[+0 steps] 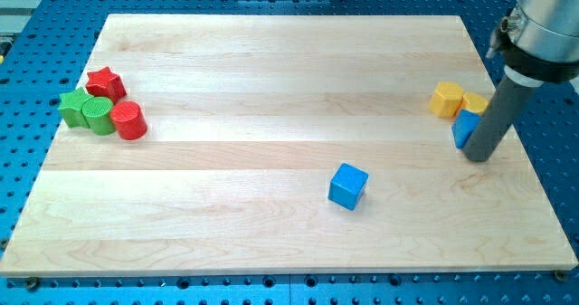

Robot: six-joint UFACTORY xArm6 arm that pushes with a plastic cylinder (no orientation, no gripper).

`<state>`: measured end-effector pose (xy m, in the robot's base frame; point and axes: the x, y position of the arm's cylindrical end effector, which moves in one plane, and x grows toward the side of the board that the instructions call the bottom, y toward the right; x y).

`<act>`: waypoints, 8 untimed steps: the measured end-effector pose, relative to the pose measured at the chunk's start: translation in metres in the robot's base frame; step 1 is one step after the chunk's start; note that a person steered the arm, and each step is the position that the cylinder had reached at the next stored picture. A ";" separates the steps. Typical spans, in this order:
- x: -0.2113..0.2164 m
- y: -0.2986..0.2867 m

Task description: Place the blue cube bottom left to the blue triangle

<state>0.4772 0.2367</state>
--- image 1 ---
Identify yellow hexagon block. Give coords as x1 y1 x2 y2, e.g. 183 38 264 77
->
429 81 464 118

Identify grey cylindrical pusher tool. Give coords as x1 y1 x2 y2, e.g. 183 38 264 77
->
462 74 537 162

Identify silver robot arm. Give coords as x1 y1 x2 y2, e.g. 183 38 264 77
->
486 0 578 88

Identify green star block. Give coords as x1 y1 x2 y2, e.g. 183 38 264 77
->
58 88 94 129

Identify yellow block behind triangle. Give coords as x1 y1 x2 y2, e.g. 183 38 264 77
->
457 91 489 116

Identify red star block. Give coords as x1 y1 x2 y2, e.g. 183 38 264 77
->
85 67 127 104

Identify blue triangle block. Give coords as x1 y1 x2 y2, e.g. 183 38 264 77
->
451 110 481 149

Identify blue cube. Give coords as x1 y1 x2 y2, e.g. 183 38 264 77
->
327 163 369 211

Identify light wooden board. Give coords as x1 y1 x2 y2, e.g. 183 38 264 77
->
1 14 577 277

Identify green cylinder block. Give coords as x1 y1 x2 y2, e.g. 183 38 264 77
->
81 97 116 135

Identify red cylinder block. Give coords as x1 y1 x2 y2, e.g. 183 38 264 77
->
109 100 147 140

